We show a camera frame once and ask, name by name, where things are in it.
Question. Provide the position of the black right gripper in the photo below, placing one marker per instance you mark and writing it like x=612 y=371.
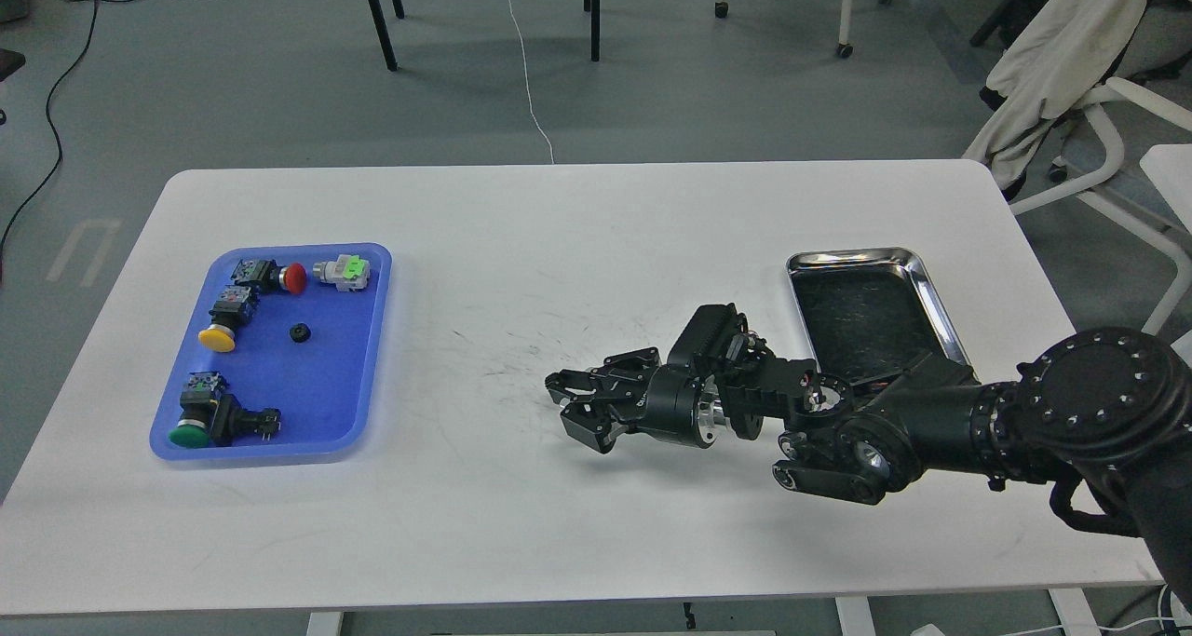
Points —
x=679 y=406

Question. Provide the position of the small black gear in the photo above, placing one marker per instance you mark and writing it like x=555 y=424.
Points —
x=299 y=333

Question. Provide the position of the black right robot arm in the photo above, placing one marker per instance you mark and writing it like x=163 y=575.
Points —
x=1103 y=417

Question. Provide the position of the grey green connector part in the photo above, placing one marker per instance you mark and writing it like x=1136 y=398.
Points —
x=347 y=272

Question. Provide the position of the silver metal tray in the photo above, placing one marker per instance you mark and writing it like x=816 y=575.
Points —
x=869 y=312

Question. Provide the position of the blue plastic tray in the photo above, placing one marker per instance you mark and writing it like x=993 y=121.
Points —
x=322 y=387

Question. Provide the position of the black table legs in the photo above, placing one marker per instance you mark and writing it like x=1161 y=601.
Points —
x=386 y=12

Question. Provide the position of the white chair with cloth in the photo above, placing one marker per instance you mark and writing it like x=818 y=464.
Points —
x=1064 y=62

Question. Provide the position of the red push button switch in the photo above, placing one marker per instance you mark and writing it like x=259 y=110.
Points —
x=267 y=276

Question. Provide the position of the yellow push button switch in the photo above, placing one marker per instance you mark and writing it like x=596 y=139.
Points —
x=234 y=308

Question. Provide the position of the green push button switch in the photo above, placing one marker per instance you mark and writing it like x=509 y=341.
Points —
x=212 y=416

